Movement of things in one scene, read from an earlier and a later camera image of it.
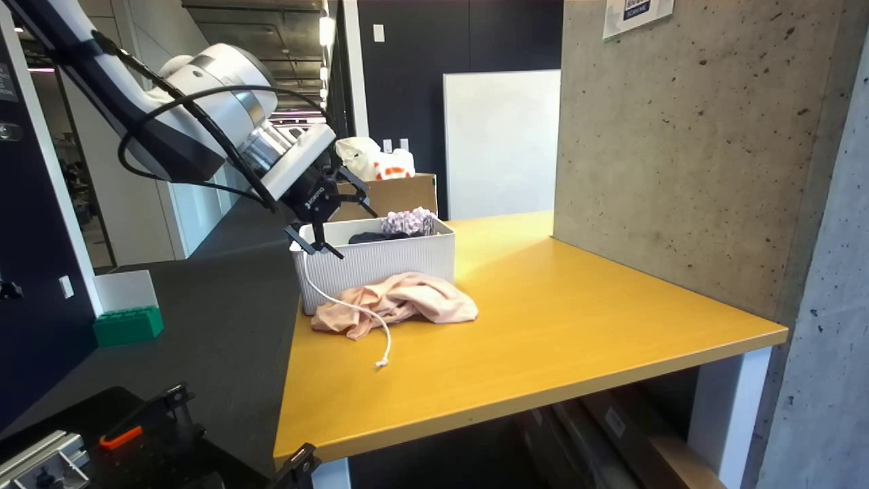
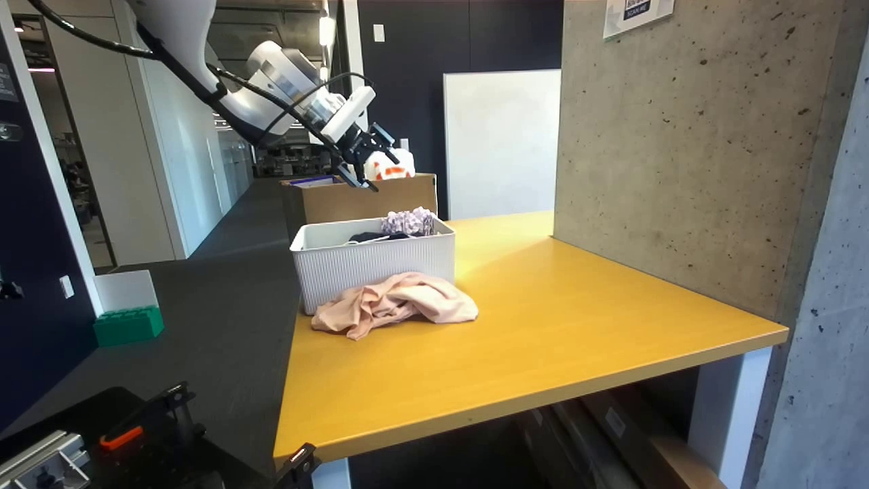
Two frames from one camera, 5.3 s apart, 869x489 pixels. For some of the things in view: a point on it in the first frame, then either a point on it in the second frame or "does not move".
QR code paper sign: x=627 y=13 does not move
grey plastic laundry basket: x=325 y=273 does not move
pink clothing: x=395 y=296 does not move
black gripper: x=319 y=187 to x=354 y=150
